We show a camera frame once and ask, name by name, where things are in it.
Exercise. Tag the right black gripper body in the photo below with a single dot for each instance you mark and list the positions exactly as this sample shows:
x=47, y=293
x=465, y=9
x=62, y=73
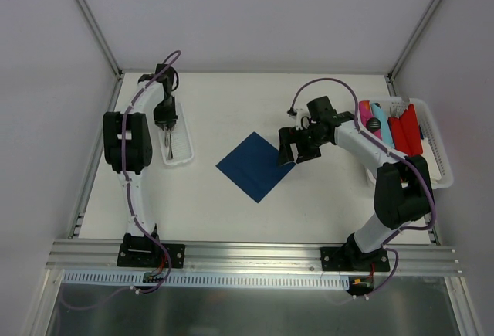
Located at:
x=298, y=145

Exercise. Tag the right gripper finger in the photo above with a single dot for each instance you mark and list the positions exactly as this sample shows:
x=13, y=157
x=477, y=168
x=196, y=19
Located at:
x=306, y=152
x=287, y=137

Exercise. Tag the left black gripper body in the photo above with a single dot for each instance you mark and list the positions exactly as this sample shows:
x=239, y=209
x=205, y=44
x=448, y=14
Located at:
x=165, y=121

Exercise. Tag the silver spoon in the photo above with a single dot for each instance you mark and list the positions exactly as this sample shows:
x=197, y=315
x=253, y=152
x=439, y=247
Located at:
x=170, y=154

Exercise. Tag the blue paper napkin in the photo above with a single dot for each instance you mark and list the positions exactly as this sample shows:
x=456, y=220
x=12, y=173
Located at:
x=253, y=167

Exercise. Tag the silver fork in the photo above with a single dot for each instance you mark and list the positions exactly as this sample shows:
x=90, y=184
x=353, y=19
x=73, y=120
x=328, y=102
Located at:
x=166, y=141

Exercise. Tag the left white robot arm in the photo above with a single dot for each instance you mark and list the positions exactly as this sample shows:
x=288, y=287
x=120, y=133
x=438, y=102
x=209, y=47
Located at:
x=127, y=143

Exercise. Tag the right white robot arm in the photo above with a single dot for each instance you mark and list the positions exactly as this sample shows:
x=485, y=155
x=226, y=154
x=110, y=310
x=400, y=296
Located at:
x=403, y=192

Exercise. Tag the pink rolled napkin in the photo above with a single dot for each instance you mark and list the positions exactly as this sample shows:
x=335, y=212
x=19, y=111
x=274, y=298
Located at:
x=371, y=116

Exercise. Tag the light blue rolled napkin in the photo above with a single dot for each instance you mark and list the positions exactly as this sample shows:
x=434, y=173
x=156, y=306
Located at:
x=386, y=135

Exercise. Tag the red rolled napkin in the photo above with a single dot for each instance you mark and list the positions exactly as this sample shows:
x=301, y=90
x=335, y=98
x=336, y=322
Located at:
x=397, y=133
x=411, y=132

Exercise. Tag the white napkin stack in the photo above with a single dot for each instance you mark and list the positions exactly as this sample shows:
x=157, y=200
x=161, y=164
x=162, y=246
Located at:
x=433, y=169

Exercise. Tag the small white utensil tray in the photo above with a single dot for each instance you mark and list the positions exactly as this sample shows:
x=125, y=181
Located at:
x=181, y=142

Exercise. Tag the large white basket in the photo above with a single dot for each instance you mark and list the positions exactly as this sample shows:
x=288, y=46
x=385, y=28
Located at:
x=395, y=106

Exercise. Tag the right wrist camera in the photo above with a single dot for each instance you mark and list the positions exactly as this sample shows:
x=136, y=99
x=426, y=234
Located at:
x=301, y=117

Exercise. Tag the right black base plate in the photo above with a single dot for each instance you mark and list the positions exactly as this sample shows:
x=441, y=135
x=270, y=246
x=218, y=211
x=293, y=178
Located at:
x=348, y=259

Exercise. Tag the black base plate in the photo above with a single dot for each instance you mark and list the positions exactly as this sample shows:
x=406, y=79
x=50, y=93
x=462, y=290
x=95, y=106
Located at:
x=141, y=252
x=348, y=259

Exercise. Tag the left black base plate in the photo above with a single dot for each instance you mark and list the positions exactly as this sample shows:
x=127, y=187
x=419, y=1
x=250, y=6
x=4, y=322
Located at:
x=141, y=252

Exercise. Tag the aluminium mounting rail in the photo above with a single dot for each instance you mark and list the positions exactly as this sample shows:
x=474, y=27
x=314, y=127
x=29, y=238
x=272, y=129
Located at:
x=288, y=258

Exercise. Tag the white slotted cable duct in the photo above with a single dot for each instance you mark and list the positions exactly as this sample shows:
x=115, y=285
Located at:
x=219, y=280

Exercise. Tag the left aluminium frame post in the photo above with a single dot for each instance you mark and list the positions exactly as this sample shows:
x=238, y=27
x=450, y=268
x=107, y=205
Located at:
x=97, y=33

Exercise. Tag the aluminium frame post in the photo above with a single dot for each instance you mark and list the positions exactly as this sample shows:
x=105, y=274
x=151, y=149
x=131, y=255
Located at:
x=97, y=33
x=416, y=34

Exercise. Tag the right aluminium frame post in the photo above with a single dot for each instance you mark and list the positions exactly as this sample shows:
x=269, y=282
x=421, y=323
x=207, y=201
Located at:
x=416, y=34

